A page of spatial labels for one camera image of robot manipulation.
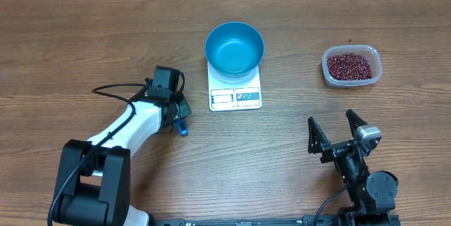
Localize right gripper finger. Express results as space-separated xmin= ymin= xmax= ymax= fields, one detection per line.
xmin=345 ymin=109 xmax=367 ymax=138
xmin=308 ymin=117 xmax=330 ymax=153

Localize orange scoop with blue handle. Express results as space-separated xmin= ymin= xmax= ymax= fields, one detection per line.
xmin=175 ymin=119 xmax=189 ymax=137

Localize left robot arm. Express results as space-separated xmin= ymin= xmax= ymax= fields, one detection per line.
xmin=47 ymin=66 xmax=191 ymax=226

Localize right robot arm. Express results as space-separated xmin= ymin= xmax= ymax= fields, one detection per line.
xmin=303 ymin=109 xmax=400 ymax=226

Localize white digital kitchen scale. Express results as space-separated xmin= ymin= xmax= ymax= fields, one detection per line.
xmin=207 ymin=63 xmax=262 ymax=112

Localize blue bowl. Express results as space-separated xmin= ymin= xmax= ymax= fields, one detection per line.
xmin=204 ymin=21 xmax=265 ymax=77

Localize red beans in container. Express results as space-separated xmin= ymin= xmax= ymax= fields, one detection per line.
xmin=326 ymin=54 xmax=372 ymax=80

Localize clear plastic container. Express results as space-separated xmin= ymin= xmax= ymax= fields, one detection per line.
xmin=321 ymin=44 xmax=383 ymax=88

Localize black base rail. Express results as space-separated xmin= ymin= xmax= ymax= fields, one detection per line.
xmin=153 ymin=213 xmax=401 ymax=226

